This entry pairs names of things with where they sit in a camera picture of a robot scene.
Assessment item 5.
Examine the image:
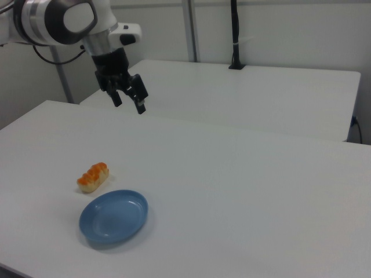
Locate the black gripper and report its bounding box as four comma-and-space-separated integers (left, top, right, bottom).
91, 47, 150, 115

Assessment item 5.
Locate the bread with orange topping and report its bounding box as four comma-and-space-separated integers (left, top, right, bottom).
76, 162, 111, 194

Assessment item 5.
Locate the blue oval plate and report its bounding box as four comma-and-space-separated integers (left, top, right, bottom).
78, 189, 150, 244

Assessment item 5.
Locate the grey metal partition post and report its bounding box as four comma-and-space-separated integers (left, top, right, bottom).
50, 45, 75, 104
182, 0, 201, 63

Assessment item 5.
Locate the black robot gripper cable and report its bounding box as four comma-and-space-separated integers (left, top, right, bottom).
32, 43, 88, 65

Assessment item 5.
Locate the black camera stand pole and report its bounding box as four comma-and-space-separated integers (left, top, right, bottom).
228, 0, 246, 71

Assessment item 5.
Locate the black wall power cable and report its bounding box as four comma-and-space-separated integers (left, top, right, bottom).
350, 115, 363, 144

